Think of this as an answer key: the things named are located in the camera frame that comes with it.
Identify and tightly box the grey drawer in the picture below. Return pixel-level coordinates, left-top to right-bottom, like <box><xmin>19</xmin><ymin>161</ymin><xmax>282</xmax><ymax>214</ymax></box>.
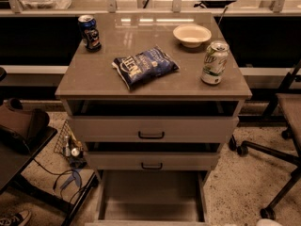
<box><xmin>84</xmin><ymin>142</ymin><xmax>220</xmax><ymax>170</ymax></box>
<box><xmin>66</xmin><ymin>99</ymin><xmax>241</xmax><ymax>144</ymax></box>
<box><xmin>85</xmin><ymin>170</ymin><xmax>210</xmax><ymax>226</ymax></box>

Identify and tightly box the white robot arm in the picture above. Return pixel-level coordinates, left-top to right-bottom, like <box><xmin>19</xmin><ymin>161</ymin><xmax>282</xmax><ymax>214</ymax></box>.
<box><xmin>256</xmin><ymin>218</ymin><xmax>283</xmax><ymax>226</ymax></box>

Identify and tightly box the grey drawer cabinet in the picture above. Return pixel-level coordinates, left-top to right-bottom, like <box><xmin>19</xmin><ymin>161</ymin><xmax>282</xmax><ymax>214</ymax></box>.
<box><xmin>55</xmin><ymin>12</ymin><xmax>253</xmax><ymax>181</ymax></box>

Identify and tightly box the blue chip bag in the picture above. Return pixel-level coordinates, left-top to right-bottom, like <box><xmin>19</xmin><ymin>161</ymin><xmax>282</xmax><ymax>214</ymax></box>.
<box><xmin>112</xmin><ymin>45</ymin><xmax>180</xmax><ymax>89</ymax></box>

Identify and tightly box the green white soda can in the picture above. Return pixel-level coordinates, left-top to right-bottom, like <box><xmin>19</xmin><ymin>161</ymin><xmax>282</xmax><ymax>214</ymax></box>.
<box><xmin>201</xmin><ymin>40</ymin><xmax>230</xmax><ymax>85</ymax></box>

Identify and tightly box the white bowl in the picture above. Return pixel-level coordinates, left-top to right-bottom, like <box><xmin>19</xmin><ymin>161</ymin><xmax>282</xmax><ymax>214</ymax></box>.
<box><xmin>173</xmin><ymin>24</ymin><xmax>212</xmax><ymax>48</ymax></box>

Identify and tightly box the blue soda can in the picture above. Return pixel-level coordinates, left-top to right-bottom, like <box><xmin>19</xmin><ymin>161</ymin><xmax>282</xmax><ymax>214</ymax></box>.
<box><xmin>78</xmin><ymin>15</ymin><xmax>102</xmax><ymax>52</ymax></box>

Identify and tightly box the black office chair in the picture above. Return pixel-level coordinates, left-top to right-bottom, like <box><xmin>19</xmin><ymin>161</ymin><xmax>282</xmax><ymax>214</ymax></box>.
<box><xmin>229</xmin><ymin>61</ymin><xmax>301</xmax><ymax>220</ymax></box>

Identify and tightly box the black side table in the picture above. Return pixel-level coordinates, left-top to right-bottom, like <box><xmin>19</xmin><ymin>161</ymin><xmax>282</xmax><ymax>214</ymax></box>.
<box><xmin>0</xmin><ymin>126</ymin><xmax>98</xmax><ymax>226</ymax></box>

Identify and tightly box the black white sneaker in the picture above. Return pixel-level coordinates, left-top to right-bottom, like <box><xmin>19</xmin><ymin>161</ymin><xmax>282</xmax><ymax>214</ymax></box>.
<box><xmin>0</xmin><ymin>210</ymin><xmax>31</xmax><ymax>226</ymax></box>

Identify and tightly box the wire mesh basket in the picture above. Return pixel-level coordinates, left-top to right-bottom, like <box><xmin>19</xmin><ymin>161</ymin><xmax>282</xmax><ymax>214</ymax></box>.
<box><xmin>54</xmin><ymin>121</ymin><xmax>87</xmax><ymax>169</ymax></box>

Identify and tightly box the black cable on floor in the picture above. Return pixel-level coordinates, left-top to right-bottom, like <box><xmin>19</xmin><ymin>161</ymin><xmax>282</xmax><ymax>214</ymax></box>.
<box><xmin>32</xmin><ymin>157</ymin><xmax>95</xmax><ymax>202</ymax></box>

